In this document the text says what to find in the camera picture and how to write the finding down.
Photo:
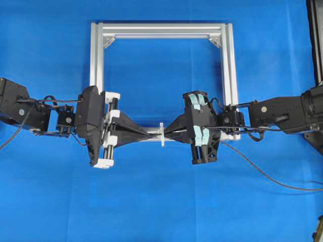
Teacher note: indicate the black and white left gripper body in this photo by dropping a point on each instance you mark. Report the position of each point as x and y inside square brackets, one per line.
[94, 113]

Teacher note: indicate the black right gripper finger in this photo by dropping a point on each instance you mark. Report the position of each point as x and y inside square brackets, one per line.
[178, 124]
[181, 137]

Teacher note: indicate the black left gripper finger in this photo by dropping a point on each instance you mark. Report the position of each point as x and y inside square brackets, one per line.
[127, 137]
[123, 121]

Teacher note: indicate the black right gripper body teal tape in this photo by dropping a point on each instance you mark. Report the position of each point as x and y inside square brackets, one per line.
[201, 120]

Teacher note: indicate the grey metal mounting bracket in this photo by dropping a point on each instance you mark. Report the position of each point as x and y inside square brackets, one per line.
[315, 140]

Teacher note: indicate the white zip tie loop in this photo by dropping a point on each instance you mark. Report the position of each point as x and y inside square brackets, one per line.
[162, 133]

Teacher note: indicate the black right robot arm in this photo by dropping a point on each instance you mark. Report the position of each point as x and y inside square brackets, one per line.
[294, 114]

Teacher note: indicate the black rail at right edge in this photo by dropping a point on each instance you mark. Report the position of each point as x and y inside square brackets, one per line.
[314, 12]

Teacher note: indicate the yellowish object bottom right corner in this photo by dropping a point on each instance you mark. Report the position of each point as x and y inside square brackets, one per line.
[317, 236]

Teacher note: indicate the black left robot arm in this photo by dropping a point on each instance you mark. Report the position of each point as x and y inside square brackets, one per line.
[43, 117]

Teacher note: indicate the silver aluminium extrusion frame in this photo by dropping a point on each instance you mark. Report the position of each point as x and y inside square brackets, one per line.
[152, 64]

